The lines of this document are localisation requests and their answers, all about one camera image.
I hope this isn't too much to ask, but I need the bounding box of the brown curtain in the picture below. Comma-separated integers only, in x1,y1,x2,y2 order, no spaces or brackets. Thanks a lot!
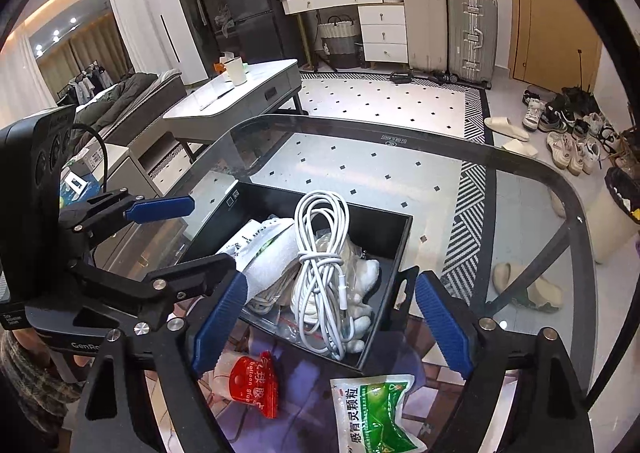
37,15,133,94

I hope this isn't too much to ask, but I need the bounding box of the white cable bundle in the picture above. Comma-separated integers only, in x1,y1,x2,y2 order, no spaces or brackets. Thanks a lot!
290,190,353,361

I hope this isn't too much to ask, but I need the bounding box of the red label plastic packet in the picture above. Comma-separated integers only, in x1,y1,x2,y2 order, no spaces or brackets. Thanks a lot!
215,350,278,419

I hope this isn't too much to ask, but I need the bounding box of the white wardrobe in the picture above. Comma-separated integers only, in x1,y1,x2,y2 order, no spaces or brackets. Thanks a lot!
107,0,221,86

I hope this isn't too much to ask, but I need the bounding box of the wooden door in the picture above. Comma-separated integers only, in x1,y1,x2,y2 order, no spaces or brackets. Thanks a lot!
507,0,603,86

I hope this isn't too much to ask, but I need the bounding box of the silver suitcase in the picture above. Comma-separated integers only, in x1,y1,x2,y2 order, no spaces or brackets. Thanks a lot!
446,0,499,85

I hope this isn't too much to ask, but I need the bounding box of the thick black cable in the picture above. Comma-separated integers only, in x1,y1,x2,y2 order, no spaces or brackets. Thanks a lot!
505,0,640,411

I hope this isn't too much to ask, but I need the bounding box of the white packaged cloth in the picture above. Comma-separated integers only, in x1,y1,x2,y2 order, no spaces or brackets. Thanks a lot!
215,218,301,301

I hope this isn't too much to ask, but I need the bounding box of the pile of shoes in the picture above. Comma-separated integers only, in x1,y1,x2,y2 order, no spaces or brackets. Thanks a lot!
522,85,631,178

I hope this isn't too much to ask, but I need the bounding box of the green white medicine packet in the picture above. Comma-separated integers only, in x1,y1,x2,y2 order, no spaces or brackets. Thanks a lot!
330,373,428,453

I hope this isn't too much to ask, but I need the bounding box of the woven basket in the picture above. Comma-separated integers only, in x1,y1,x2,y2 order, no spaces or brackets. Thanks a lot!
319,18,362,68

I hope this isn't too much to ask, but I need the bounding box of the white trash bin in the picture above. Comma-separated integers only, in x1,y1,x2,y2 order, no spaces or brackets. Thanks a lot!
582,165,640,264

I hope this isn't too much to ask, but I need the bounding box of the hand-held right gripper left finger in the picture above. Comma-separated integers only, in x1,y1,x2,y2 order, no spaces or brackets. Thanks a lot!
75,273,249,453

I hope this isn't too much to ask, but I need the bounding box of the clothes rack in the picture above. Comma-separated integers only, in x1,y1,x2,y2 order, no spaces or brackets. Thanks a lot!
57,62,121,101

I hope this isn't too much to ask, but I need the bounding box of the black storage box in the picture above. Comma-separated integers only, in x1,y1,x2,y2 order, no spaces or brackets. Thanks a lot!
177,180,421,374

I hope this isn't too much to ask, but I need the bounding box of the white cup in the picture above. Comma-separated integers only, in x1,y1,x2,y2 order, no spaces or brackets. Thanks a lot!
222,57,248,85

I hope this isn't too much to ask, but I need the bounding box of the white coffee table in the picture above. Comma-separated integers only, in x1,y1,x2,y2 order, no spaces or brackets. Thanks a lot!
162,59,303,154

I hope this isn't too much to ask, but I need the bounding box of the white side cabinet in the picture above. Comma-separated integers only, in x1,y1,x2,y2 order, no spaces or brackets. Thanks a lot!
62,143,168,214

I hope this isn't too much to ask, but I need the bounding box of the black cordless vacuum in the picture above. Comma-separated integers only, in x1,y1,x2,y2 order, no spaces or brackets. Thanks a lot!
390,72,458,86

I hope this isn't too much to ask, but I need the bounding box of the person's left forearm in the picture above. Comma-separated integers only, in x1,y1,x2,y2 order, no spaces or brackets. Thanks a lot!
0,328,83,446

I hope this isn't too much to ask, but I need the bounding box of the white cardboard box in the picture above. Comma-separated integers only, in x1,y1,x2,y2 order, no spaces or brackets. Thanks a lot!
72,140,108,174

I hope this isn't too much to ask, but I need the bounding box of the white plush toy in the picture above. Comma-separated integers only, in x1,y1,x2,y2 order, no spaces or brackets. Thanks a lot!
345,255,383,354

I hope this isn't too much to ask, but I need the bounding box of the black white patterned rug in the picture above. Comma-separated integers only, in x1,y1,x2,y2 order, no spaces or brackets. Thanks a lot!
250,72,493,304

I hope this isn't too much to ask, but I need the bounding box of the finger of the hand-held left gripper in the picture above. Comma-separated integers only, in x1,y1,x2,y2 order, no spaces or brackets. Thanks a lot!
66,253,240,330
57,188,197,240

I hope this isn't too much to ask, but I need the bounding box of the beige suitcase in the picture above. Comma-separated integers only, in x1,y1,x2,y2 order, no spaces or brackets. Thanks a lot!
401,0,449,74

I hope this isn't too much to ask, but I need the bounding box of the white vanity desk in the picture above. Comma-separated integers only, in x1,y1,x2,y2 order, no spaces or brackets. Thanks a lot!
281,0,408,68

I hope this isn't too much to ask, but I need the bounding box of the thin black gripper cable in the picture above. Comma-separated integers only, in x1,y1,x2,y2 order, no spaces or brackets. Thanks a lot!
72,124,108,194

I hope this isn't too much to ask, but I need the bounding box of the bed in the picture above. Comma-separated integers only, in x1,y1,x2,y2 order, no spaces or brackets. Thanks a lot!
60,68,188,154

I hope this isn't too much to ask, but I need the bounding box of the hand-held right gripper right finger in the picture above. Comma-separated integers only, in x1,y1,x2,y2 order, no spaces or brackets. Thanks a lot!
414,272,596,453

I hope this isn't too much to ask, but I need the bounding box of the black umbrella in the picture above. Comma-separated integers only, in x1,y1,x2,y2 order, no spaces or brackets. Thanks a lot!
562,50,601,104

